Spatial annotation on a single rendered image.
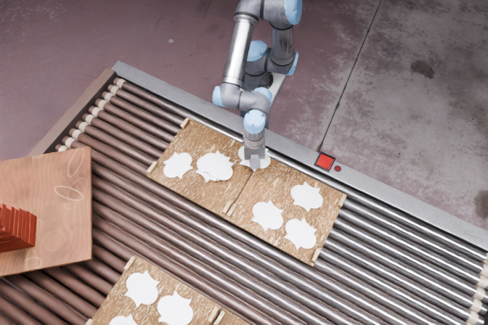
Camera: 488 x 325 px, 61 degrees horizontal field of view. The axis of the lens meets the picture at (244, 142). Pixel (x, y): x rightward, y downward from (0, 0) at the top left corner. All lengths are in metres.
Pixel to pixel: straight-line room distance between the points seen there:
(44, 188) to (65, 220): 0.18
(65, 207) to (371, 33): 2.81
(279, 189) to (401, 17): 2.48
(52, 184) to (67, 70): 1.90
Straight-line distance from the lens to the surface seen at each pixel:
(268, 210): 1.79
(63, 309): 1.88
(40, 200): 1.92
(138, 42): 3.70
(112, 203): 1.93
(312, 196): 1.83
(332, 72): 3.42
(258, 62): 2.01
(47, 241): 1.84
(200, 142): 1.95
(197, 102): 2.10
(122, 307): 1.78
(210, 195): 1.83
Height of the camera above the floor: 2.63
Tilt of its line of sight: 61 degrees down
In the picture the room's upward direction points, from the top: 2 degrees counter-clockwise
